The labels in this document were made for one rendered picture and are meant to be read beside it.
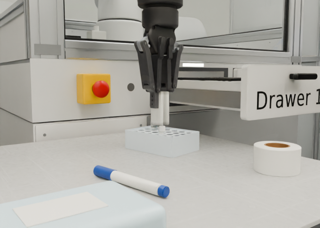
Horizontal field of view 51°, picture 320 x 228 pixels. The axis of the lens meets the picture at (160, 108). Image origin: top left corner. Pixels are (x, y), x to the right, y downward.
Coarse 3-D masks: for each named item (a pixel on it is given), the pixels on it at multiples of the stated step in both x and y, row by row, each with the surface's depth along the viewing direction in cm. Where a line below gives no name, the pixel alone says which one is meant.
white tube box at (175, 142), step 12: (132, 132) 67; (144, 132) 67; (156, 132) 68; (168, 132) 68; (180, 132) 67; (192, 132) 67; (132, 144) 67; (144, 144) 65; (156, 144) 63; (168, 144) 61; (180, 144) 62; (192, 144) 65; (168, 156) 61
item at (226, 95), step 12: (180, 84) 86; (192, 84) 82; (204, 84) 79; (216, 84) 76; (228, 84) 73; (240, 84) 70; (180, 96) 86; (192, 96) 82; (204, 96) 79; (216, 96) 76; (228, 96) 72; (240, 96) 70; (228, 108) 73
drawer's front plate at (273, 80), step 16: (256, 80) 67; (272, 80) 70; (288, 80) 73; (304, 80) 76; (256, 96) 68; (288, 96) 73; (304, 96) 77; (240, 112) 68; (256, 112) 68; (272, 112) 71; (288, 112) 74; (304, 112) 77
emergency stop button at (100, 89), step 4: (100, 80) 77; (96, 84) 77; (100, 84) 77; (104, 84) 78; (92, 88) 77; (96, 88) 77; (100, 88) 77; (104, 88) 78; (108, 88) 78; (96, 92) 77; (100, 92) 77; (104, 92) 78; (108, 92) 79; (96, 96) 78; (100, 96) 77; (104, 96) 78
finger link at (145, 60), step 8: (144, 40) 64; (136, 48) 66; (144, 48) 64; (144, 56) 65; (144, 64) 66; (144, 72) 67; (152, 72) 67; (144, 80) 67; (152, 80) 67; (144, 88) 68; (152, 88) 67
